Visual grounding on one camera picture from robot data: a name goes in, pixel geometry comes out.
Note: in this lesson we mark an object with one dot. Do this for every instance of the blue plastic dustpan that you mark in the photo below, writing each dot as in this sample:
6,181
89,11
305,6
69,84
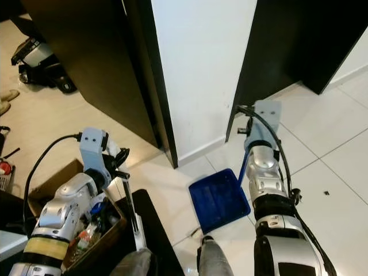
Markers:
218,201

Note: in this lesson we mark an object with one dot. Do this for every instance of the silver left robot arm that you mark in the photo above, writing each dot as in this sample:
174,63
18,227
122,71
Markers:
60,210

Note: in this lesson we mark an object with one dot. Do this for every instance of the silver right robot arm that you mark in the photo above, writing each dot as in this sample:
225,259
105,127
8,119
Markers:
267,172

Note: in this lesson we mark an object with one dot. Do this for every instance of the black floor mat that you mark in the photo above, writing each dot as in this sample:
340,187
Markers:
161,241

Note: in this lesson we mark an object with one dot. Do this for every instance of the brown cardboard box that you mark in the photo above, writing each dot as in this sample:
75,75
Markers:
52,178

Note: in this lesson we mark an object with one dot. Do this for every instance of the beige slipper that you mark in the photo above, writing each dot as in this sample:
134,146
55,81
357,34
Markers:
4,107
8,95

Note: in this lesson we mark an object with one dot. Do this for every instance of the black wooden wardrobe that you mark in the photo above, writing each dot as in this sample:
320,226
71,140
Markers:
299,46

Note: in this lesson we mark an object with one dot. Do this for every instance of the red capped bottle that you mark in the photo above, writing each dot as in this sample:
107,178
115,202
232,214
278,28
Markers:
7,172

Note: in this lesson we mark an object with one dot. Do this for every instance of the tall black cabinet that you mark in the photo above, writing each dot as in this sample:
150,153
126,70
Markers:
92,57

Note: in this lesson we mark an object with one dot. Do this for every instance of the black grey vacuum cleaner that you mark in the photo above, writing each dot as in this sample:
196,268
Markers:
40,60

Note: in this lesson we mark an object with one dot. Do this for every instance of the grey right robot leg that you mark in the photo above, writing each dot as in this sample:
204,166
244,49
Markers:
215,259

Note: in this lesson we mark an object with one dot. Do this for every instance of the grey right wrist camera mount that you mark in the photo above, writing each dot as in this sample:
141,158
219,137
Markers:
264,123

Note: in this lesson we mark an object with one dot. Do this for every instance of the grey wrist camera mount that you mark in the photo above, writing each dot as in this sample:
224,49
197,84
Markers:
92,144
264,123

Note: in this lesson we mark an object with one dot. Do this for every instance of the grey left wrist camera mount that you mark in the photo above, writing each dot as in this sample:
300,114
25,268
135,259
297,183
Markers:
92,144

